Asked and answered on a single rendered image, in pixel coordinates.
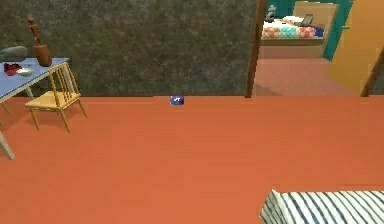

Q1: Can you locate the small blue box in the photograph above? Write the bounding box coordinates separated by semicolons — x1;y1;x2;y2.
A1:
169;95;185;107

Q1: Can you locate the grey teddy figure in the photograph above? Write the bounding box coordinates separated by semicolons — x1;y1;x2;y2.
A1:
265;4;278;23

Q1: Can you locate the bed with colourful quilt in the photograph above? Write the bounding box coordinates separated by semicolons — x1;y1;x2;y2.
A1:
260;1;339;58

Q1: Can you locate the yellow wooden chair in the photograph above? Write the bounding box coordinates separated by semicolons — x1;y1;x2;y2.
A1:
24;61;88;134

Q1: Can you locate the brown wooden statue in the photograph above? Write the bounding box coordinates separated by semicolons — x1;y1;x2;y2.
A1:
27;14;53;68

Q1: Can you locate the striped white blue cushion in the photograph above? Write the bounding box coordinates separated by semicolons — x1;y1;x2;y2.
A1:
259;189;384;224

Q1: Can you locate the pale grey bowl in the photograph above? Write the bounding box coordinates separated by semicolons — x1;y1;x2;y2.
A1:
15;65;35;78

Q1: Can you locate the orange room door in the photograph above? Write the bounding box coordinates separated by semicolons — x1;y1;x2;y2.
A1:
327;0;384;95

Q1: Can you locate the blue top table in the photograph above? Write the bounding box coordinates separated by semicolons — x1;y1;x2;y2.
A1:
0;57;70;161

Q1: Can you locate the red cloth object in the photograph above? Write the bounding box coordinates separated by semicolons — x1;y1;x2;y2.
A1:
3;62;23;77

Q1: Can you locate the grey oval object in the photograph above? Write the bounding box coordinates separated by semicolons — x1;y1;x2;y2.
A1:
0;45;29;63

